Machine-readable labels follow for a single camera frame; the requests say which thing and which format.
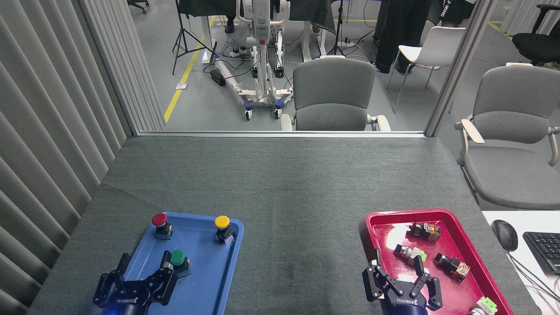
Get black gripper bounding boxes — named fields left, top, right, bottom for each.
left=362, top=248, right=443, bottom=315
left=93, top=251, right=178, bottom=315

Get green push button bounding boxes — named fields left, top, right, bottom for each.
left=164, top=250, right=192, bottom=279

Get red push button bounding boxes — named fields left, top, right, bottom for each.
left=151, top=213, right=173, bottom=240

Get yellow push button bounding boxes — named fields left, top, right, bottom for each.
left=214, top=215, right=235, bottom=245

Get red plastic tray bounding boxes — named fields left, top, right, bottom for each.
left=364, top=209, right=513, bottom=315

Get blue plastic tray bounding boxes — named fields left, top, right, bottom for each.
left=104, top=212, right=245, bottom=315

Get black computer mouse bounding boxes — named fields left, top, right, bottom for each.
left=491, top=220, right=518, bottom=252

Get white desk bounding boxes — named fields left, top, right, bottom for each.
left=481, top=211, right=560, bottom=315

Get black keyboard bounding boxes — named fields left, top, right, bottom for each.
left=523, top=232, right=560, bottom=275

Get grey armchair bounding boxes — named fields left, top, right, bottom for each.
left=280, top=58, right=391, bottom=132
left=454, top=65, right=560, bottom=210

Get white plastic chair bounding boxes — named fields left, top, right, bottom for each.
left=386, top=26, right=466, bottom=115

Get black tripod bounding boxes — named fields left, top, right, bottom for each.
left=172, top=0, right=217, bottom=76
left=327, top=0, right=347, bottom=57

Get white stand on wheels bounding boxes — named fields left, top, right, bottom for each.
left=214, top=0, right=294, bottom=121

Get person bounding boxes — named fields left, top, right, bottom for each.
left=373, top=0, right=477, bottom=75

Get green and white switch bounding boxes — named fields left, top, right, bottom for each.
left=393, top=244, right=427, bottom=268
left=469, top=297, right=498, bottom=315

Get black and orange switch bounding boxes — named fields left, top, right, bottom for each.
left=433, top=253, right=471, bottom=281
left=409, top=222, right=441, bottom=242

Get grey cables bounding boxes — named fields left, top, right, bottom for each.
left=507, top=250, right=560, bottom=305

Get silver frame post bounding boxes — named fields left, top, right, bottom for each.
left=424, top=0, right=499, bottom=137

